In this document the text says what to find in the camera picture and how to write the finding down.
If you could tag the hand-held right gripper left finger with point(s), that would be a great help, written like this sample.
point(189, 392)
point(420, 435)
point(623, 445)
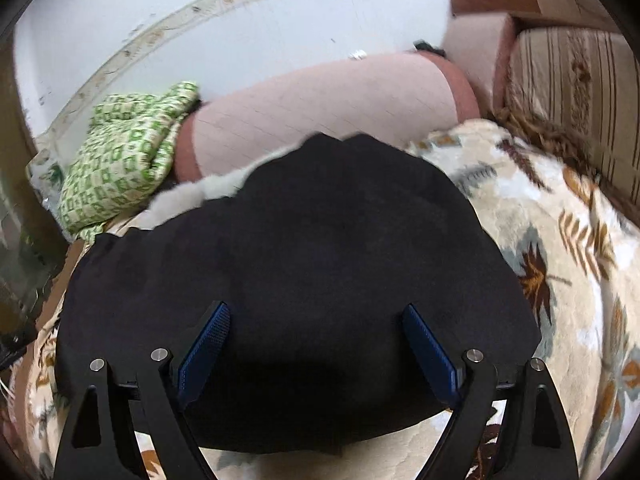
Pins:
point(202, 352)

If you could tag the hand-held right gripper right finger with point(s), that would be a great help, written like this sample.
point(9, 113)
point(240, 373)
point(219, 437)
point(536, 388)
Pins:
point(430, 355)

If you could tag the black coat with fur collar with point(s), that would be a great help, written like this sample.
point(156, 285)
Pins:
point(300, 285)

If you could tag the leaf print blanket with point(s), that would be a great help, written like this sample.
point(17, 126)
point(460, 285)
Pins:
point(565, 260)

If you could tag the green patterned quilt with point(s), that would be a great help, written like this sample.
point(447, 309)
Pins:
point(122, 160)

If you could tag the dark wooden cabinet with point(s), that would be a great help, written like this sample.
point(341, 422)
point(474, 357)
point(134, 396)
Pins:
point(22, 210)

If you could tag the pink sofa armrest cushion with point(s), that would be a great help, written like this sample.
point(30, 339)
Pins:
point(325, 110)

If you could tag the striped floral sofa back cushion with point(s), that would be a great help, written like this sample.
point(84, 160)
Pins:
point(570, 95)

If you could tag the small black object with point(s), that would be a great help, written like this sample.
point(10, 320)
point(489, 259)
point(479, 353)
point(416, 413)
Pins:
point(429, 47)

